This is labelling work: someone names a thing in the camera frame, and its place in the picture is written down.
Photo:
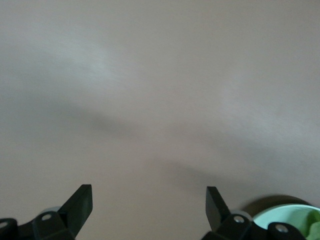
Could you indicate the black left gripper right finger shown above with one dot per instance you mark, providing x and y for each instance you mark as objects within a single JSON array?
[{"x": 217, "y": 215}]

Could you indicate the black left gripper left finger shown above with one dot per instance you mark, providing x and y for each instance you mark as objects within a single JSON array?
[{"x": 77, "y": 210}]

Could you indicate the green lettuce leaf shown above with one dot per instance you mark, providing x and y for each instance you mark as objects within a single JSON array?
[{"x": 313, "y": 225}]

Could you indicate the white bowl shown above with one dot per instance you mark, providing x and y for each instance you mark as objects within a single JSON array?
[{"x": 280, "y": 212}]

